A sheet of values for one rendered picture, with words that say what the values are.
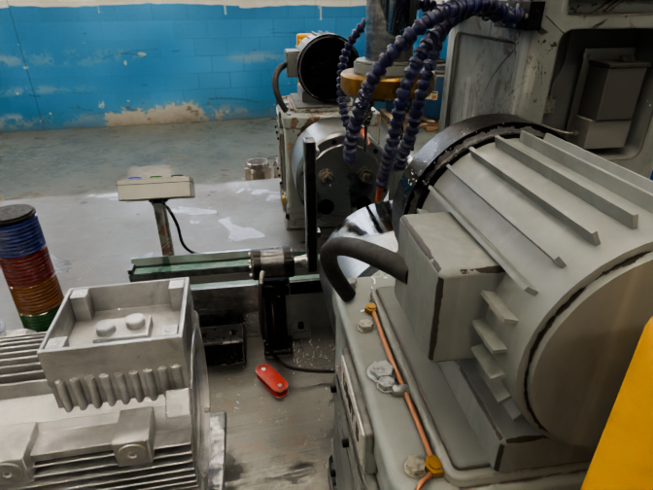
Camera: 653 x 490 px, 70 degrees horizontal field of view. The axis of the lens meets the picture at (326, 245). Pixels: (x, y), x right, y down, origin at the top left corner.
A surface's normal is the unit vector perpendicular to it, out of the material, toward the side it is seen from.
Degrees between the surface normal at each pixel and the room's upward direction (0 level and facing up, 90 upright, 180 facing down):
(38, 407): 36
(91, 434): 1
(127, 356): 91
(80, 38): 90
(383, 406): 0
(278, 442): 0
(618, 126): 90
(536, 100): 90
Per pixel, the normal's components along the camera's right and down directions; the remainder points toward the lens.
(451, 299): 0.14, 0.47
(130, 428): 0.00, -0.88
